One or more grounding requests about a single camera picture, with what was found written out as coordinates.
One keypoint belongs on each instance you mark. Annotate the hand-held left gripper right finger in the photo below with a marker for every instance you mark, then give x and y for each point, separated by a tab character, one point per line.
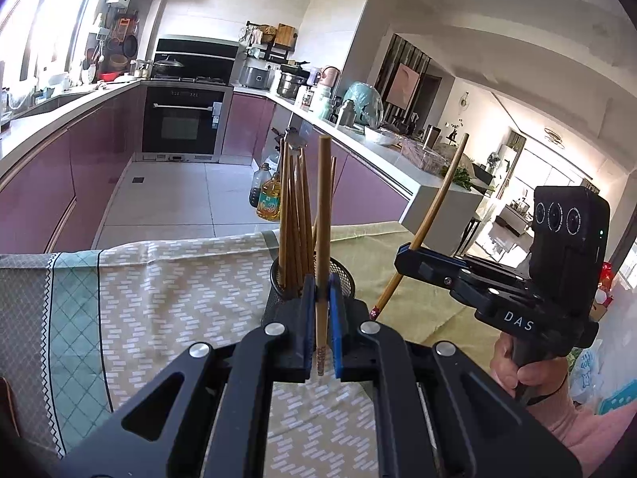
337	318

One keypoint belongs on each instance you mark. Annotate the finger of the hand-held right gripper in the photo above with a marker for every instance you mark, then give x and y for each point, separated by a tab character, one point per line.
477	271
428	271

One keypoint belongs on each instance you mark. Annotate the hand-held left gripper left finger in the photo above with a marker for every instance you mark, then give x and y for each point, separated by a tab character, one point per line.
307	308

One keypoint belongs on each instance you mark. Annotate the black mesh holder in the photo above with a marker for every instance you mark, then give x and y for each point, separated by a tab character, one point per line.
278	308

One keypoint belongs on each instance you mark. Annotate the long bamboo chopstick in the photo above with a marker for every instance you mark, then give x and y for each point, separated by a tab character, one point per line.
438	199

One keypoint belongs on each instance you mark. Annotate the bunch of wooden chopsticks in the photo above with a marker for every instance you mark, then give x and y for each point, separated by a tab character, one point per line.
296	219

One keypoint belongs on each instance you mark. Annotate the light tan chopstick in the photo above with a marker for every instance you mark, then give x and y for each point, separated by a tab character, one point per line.
324	209

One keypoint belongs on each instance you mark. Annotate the person's right forearm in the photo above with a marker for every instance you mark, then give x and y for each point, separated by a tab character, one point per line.
582	428

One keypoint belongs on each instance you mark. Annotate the person's right hand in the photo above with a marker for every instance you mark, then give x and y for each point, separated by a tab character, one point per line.
540	376

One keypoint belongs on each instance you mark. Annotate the red decoration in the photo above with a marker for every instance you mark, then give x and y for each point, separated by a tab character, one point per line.
608	276

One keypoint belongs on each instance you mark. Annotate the green leafy vegetables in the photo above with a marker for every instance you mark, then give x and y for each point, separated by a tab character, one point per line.
458	178

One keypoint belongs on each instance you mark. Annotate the purple base cabinet row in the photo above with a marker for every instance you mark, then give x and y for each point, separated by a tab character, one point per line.
368	194
59	179

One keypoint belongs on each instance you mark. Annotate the yellow cooking oil bottle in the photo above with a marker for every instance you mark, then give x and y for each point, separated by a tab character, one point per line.
269	201

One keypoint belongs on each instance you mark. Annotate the round ceiling lamp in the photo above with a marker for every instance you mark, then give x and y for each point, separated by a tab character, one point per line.
554	135

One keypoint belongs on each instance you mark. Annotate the clear plastic containers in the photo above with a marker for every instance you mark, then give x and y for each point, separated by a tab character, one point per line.
424	154

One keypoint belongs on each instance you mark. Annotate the dark sauce bottle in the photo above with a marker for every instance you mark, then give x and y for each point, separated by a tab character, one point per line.
258	186

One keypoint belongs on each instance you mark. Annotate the printed plastic bag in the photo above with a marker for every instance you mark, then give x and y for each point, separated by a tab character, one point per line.
599	383

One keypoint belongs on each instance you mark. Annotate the patterned tablecloth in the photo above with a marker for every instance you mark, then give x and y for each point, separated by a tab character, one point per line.
164	308

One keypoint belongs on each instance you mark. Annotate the steel thermos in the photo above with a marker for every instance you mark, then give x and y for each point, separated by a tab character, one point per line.
346	113

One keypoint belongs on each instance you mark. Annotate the teal glass dome cover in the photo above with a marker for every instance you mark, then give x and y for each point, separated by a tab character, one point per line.
364	102

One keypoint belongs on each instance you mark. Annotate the pink kettle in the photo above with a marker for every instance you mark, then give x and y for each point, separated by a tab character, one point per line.
330	77

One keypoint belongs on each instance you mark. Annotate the black built-in oven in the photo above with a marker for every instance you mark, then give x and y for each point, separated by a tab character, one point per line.
184	122

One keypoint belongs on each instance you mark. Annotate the steel stock pot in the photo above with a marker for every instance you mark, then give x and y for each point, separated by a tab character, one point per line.
289	84

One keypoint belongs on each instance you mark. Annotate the silver rice cooker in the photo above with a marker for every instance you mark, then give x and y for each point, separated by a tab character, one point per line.
256	74

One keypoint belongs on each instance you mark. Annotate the gas stove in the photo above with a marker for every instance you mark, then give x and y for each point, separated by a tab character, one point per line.
191	80

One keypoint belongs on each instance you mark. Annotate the wooden cutting board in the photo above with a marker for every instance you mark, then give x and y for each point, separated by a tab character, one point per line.
285	35

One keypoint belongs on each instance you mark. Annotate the black range hood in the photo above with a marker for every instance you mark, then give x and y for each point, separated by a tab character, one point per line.
196	55

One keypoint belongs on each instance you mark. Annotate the black wok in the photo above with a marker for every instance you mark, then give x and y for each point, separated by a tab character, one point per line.
168	65

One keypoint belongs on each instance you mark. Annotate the red basin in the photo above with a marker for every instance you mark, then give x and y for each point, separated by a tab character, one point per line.
108	76

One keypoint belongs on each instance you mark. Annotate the hanging pans and sieves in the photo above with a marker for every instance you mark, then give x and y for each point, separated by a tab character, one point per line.
123	42

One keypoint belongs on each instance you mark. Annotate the pink wall painting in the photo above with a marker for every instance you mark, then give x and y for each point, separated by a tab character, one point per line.
404	85

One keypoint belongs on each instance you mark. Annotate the black wall shelf rack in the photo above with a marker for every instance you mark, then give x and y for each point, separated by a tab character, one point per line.
266	47

